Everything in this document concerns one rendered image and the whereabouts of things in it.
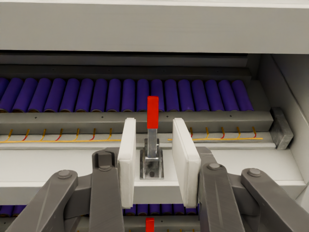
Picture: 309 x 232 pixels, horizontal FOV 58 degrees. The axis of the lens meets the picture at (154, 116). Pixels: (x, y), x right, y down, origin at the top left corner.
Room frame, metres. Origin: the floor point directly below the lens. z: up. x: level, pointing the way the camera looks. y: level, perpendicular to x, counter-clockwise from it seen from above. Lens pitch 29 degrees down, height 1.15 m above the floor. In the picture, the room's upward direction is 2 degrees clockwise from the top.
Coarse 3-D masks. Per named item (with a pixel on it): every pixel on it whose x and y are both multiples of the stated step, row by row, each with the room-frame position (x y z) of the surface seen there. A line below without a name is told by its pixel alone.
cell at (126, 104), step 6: (126, 84) 0.37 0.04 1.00; (132, 84) 0.38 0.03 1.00; (126, 90) 0.36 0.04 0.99; (132, 90) 0.37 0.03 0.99; (126, 96) 0.35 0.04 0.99; (132, 96) 0.35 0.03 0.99; (126, 102) 0.34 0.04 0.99; (132, 102) 0.34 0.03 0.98; (126, 108) 0.33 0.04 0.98; (132, 108) 0.33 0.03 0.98
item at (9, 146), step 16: (0, 144) 0.28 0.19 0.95; (16, 144) 0.28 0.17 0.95; (32, 144) 0.28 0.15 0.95; (48, 144) 0.28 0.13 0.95; (64, 144) 0.28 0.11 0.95; (80, 144) 0.28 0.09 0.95; (96, 144) 0.28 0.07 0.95; (112, 144) 0.28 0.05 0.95; (160, 144) 0.29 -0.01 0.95; (208, 144) 0.29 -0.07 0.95; (224, 144) 0.29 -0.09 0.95; (240, 144) 0.29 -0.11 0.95; (256, 144) 0.29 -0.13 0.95; (272, 144) 0.29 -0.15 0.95
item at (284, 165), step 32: (64, 64) 0.41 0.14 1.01; (96, 64) 0.41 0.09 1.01; (128, 64) 0.41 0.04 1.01; (160, 64) 0.41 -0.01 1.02; (192, 64) 0.41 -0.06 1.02; (224, 64) 0.42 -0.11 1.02; (256, 96) 0.39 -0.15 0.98; (288, 96) 0.33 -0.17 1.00; (288, 128) 0.30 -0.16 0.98; (0, 160) 0.26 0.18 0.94; (32, 160) 0.26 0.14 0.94; (64, 160) 0.27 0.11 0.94; (224, 160) 0.27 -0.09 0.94; (256, 160) 0.28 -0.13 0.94; (288, 160) 0.28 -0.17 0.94; (0, 192) 0.23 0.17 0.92; (32, 192) 0.24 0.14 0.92; (160, 192) 0.24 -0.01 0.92; (288, 192) 0.25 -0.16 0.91
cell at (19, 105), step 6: (30, 78) 0.38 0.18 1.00; (24, 84) 0.37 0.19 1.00; (30, 84) 0.37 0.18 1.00; (36, 84) 0.38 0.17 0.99; (24, 90) 0.35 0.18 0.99; (30, 90) 0.36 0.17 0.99; (18, 96) 0.34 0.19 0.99; (24, 96) 0.34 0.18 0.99; (30, 96) 0.35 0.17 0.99; (18, 102) 0.33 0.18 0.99; (24, 102) 0.33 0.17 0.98; (30, 102) 0.35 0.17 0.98; (12, 108) 0.32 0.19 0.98; (18, 108) 0.32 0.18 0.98; (24, 108) 0.33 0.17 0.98
